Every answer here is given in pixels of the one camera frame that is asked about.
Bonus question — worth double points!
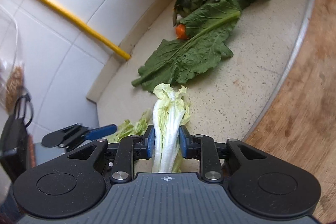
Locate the green napa cabbage leaves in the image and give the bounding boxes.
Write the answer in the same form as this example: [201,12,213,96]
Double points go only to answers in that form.
[105,110,151,143]

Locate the pale yellow cabbage leaf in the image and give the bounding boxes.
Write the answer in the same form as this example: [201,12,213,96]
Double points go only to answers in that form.
[152,84,190,173]

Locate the broad green mustard leaf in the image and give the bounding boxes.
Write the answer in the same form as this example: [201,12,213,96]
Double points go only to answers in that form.
[131,0,244,92]

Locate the bag of dried grain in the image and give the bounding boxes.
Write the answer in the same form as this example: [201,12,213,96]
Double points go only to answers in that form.
[5,65,24,113]

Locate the small orange peel piece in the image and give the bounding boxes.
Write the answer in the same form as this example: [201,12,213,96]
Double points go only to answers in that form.
[175,24,188,40]

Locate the wooden cutting board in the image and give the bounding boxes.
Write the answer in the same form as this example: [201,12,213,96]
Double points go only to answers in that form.
[247,0,335,223]

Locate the yellow gas hose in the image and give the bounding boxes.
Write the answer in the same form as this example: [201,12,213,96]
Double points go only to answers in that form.
[0,0,132,61]

